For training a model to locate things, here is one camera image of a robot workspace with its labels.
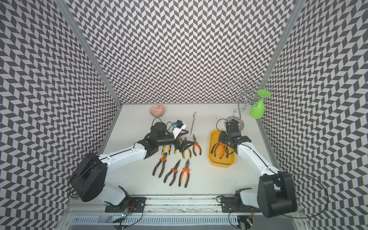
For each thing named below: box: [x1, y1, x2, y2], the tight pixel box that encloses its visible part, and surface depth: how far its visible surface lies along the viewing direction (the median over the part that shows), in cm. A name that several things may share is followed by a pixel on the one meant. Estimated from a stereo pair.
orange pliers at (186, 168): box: [178, 159, 191, 188], surface depth 86 cm
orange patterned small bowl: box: [149, 104, 166, 118], surface depth 114 cm
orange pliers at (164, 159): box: [152, 152, 168, 178], surface depth 88 cm
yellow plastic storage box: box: [207, 129, 237, 168], surface depth 87 cm
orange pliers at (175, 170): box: [163, 159, 181, 187], surface depth 85 cm
